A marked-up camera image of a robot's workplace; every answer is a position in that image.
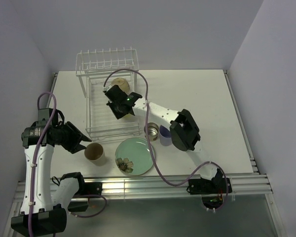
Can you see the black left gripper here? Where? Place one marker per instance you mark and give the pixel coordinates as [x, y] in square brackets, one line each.
[74, 146]

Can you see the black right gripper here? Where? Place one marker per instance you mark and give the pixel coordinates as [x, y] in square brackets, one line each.
[118, 115]

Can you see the brown paper-like cup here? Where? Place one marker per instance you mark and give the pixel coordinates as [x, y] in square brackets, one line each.
[94, 152]

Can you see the beige ceramic bowl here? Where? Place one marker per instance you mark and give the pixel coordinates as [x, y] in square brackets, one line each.
[122, 84]

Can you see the pale yellow mug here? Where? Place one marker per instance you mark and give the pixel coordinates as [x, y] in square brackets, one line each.
[128, 116]

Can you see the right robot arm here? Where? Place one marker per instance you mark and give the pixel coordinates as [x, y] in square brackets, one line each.
[182, 126]

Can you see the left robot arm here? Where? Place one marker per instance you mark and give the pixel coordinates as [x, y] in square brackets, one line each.
[42, 212]

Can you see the small metal-lined beige cup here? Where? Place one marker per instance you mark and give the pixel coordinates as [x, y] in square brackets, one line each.
[151, 131]

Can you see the green floral plate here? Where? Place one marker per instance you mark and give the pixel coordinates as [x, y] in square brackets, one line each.
[132, 157]

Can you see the lavender plastic cup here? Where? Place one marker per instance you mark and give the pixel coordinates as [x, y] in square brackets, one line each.
[165, 136]

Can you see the white wire dish rack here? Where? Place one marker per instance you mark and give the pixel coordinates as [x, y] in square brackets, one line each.
[96, 69]

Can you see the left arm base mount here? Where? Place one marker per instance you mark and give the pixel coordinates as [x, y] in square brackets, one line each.
[90, 188]

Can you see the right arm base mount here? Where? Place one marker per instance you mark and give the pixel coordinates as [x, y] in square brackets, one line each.
[202, 186]

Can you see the aluminium frame rail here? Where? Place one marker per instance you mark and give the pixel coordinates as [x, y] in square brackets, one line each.
[154, 187]

